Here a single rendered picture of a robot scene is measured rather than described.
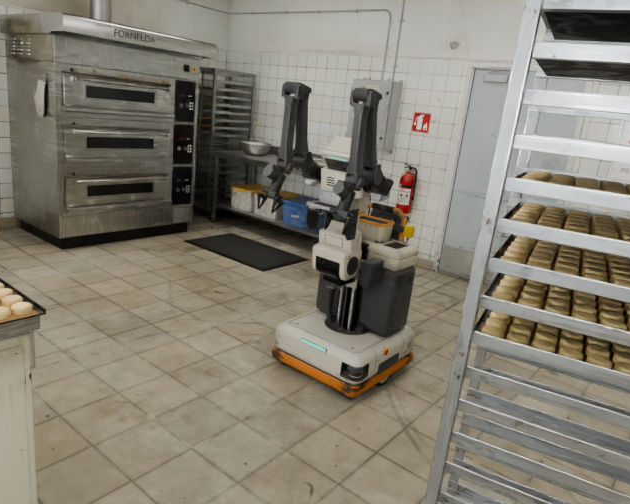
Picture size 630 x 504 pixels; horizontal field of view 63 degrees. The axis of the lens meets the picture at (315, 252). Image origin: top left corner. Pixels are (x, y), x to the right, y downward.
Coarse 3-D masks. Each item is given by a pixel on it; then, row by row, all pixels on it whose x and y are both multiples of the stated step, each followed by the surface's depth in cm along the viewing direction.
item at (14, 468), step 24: (24, 336) 141; (0, 360) 137; (24, 360) 143; (0, 384) 139; (24, 384) 144; (0, 408) 141; (24, 408) 146; (0, 432) 142; (24, 432) 148; (0, 456) 144; (24, 456) 150; (0, 480) 146; (24, 480) 152
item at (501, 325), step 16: (496, 320) 128; (512, 320) 135; (528, 320) 131; (496, 336) 120; (512, 336) 120; (528, 336) 124; (544, 336) 122; (560, 336) 127; (576, 336) 124; (560, 352) 115; (576, 352) 115; (592, 352) 117; (608, 352) 117; (624, 352) 118; (624, 368) 110
